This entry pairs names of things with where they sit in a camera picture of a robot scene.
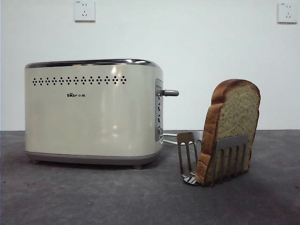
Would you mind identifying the grey toaster lever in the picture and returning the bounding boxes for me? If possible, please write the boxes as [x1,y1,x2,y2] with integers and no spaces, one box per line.
[158,89,180,98]

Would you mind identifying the brown-crusted bread slice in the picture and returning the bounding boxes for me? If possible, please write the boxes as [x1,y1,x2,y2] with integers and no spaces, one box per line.
[195,79,261,188]

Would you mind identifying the cream toaster with chrome top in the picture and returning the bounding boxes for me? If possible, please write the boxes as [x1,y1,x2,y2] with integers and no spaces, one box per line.
[24,58,165,170]

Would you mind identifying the silver metal toast rack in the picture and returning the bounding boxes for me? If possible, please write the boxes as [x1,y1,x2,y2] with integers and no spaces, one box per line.
[177,132,249,188]

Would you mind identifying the white power cable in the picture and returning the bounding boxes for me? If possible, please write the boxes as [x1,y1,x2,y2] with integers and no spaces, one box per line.
[161,132,204,146]

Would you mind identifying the white wall socket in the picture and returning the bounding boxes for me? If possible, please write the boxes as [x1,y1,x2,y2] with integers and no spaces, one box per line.
[75,0,96,23]
[277,2,299,24]

